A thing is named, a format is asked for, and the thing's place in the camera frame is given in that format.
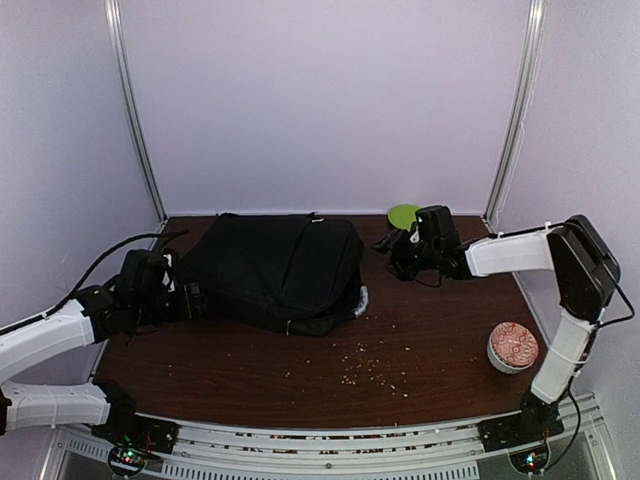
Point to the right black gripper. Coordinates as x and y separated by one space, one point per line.
393 243

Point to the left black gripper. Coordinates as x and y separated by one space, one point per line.
190 307

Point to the black student bag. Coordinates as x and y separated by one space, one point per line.
291 274

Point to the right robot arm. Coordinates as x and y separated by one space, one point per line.
587 276

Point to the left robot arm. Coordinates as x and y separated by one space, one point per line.
87 315

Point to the green plate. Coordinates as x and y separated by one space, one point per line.
402 216

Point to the red patterned white bowl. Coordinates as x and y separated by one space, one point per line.
512 348

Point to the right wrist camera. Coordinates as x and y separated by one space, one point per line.
436 228

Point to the right aluminium frame post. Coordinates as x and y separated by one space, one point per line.
515 128

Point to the aluminium frame post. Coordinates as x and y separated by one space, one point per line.
515 128
117 38

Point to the front aluminium rail base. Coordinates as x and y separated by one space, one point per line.
443 450

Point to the left aluminium frame post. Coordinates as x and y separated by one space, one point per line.
117 38

